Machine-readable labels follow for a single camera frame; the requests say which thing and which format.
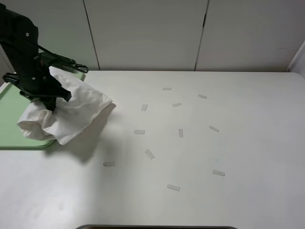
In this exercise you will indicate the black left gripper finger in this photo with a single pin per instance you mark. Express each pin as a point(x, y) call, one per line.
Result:
point(49, 102)
point(63, 93)

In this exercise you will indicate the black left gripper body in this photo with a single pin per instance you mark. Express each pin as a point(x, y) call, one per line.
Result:
point(40, 84)

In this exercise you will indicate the white short sleeve t-shirt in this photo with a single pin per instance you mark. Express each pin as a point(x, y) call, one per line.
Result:
point(69, 118)

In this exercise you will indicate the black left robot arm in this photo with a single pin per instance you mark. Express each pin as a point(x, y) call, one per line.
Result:
point(31, 62)

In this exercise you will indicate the light green plastic tray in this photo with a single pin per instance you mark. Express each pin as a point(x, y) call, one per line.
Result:
point(12, 106)

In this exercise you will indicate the clear tape marker upper left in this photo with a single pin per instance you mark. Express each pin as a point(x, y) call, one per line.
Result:
point(144, 107)

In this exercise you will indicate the clear tape marker middle left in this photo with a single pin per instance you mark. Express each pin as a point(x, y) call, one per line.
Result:
point(139, 132)

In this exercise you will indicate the clear tape marker lower left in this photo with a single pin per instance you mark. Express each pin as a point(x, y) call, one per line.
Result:
point(109, 164)

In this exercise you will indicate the clear tape marker centre upright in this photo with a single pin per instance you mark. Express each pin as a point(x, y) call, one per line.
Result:
point(180, 133)

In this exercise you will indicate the clear tape marker bottom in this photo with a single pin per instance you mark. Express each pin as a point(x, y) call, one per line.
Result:
point(172, 187)

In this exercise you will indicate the clear tape marker lower right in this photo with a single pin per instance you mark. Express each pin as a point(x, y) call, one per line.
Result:
point(219, 173)

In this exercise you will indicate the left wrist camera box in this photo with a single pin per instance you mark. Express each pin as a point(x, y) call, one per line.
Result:
point(62, 64)

